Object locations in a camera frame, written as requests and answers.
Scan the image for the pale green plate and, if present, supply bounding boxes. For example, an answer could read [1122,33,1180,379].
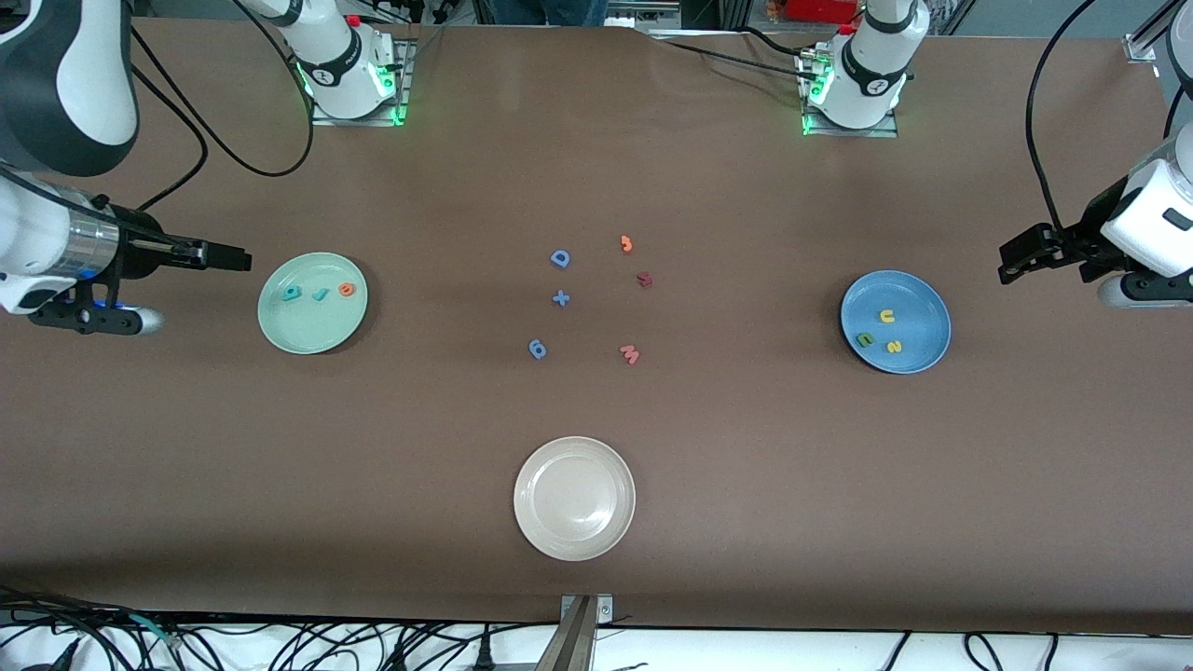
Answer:
[257,252,369,355]

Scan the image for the blue plate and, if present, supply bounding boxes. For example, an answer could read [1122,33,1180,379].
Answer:
[840,269,953,376]

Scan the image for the red box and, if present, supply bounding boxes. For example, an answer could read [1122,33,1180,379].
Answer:
[783,0,863,24]

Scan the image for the brown table cover mat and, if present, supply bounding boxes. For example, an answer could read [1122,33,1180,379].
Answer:
[0,17,1193,635]

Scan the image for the person in blue jeans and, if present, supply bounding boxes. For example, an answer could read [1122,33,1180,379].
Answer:
[485,0,609,27]

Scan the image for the beige plate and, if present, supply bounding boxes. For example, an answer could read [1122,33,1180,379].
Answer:
[513,436,637,562]

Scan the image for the aluminium extrusion bar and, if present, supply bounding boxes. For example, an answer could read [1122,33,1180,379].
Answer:
[536,594,616,671]

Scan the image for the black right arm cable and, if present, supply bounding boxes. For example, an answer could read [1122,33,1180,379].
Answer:
[93,0,316,243]

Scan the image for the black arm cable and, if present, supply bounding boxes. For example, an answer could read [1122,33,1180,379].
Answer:
[93,0,316,243]
[1023,0,1096,243]

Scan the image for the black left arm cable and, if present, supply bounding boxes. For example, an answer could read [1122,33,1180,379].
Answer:
[1023,0,1096,243]

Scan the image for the aluminium frame rail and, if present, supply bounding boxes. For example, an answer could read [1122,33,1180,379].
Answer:
[1123,0,1193,64]

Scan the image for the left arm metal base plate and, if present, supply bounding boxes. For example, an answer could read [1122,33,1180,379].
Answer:
[802,47,900,139]

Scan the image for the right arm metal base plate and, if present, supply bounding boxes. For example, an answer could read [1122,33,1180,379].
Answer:
[310,39,412,127]

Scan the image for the black cable across table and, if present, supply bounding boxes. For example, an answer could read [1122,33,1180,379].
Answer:
[652,28,812,80]

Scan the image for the teal cable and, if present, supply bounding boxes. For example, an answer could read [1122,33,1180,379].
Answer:
[129,612,183,649]

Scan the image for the tangled black cables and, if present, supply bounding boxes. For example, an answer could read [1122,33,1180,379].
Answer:
[0,585,560,671]

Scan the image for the grey metal frame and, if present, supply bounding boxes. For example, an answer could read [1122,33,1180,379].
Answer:
[608,0,683,29]

